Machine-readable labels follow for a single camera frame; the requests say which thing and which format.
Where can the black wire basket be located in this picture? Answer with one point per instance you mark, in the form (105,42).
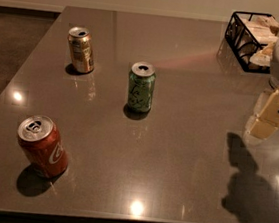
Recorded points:
(234,33)

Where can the napkin packets in basket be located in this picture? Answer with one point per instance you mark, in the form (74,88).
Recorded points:
(258,40)

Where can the gold beige soda can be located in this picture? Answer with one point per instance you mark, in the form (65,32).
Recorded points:
(81,52)

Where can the green soda can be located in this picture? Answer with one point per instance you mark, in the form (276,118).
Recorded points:
(141,87)

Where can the red cola can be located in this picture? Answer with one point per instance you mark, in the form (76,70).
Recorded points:
(40,140)

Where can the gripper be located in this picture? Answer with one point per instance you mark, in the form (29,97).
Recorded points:
(267,120)

